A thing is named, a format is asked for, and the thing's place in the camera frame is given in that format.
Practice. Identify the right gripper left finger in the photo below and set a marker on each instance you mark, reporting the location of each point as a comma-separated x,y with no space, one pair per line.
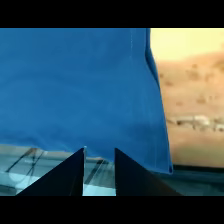
63,180

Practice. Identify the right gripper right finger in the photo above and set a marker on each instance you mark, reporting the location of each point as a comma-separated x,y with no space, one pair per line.
136,180

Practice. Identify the blue T-shirt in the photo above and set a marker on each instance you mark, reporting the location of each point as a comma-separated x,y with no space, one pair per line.
76,90

